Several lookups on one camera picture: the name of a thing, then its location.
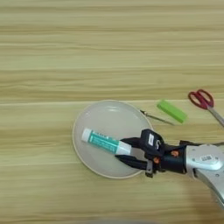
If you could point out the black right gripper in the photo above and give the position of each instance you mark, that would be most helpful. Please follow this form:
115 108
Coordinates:
172 160

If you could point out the teal white glue stick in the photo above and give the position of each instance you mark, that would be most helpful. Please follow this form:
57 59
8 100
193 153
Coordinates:
102 141

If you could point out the round beige plate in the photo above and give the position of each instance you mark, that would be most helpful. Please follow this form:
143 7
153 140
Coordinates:
110 116

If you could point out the black box with white label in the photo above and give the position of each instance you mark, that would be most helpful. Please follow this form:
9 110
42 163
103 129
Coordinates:
151 143

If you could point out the green rectangular block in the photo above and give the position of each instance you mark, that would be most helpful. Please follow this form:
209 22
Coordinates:
172 111

